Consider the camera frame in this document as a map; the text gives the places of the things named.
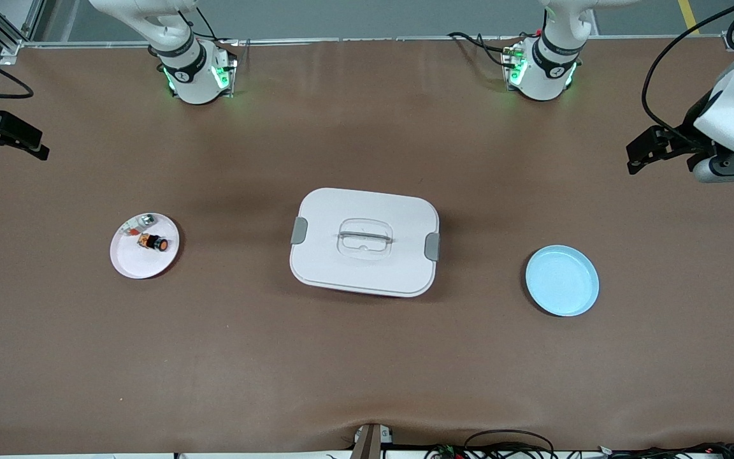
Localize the brown camera mount post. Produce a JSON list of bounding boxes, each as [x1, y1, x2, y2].
[[349, 423, 382, 459]]

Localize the thin black base cable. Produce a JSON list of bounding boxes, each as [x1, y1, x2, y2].
[[179, 5, 220, 43]]

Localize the black looped cable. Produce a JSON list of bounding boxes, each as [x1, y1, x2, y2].
[[463, 429, 557, 459]]

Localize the orange push button switch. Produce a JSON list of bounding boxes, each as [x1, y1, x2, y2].
[[137, 233, 171, 253]]

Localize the black cable bundle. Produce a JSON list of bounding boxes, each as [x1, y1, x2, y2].
[[600, 441, 734, 459]]

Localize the small coloured wire bundle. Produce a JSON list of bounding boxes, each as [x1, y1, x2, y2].
[[423, 444, 470, 459]]

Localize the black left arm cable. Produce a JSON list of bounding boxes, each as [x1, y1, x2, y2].
[[642, 0, 734, 133]]

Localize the white lidded storage box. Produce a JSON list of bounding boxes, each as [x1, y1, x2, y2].
[[289, 187, 441, 298]]

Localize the pink round plate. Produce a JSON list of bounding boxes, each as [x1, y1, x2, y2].
[[110, 213, 180, 280]]

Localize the black base power cables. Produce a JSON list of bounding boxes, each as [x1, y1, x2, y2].
[[447, 31, 522, 71]]

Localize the light blue round plate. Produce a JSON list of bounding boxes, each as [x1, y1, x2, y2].
[[525, 245, 600, 317]]

